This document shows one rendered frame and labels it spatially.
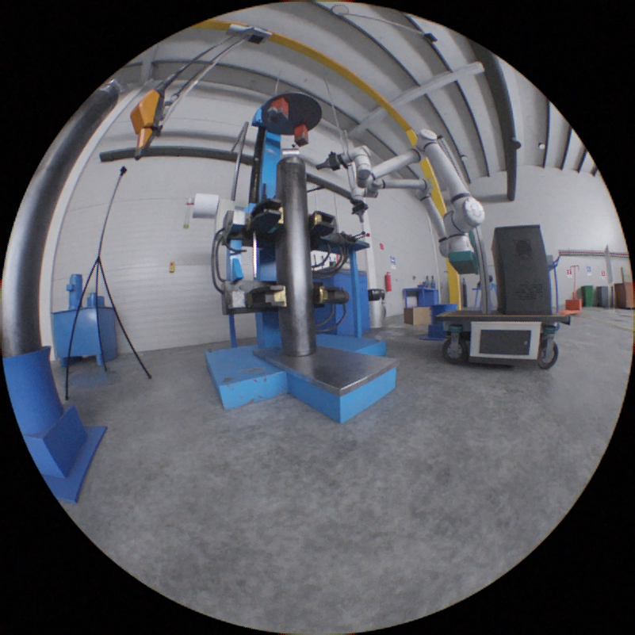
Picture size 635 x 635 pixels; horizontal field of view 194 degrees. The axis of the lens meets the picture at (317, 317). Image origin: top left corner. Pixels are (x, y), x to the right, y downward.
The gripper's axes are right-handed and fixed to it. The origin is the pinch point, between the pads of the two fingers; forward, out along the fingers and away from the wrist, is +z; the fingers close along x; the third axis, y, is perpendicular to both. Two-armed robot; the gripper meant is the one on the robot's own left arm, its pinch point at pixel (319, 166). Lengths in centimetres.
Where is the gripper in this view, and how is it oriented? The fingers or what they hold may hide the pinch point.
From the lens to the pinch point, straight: 135.3
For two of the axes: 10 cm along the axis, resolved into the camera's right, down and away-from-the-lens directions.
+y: -5.0, 0.8, -8.6
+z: -8.6, 0.3, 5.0
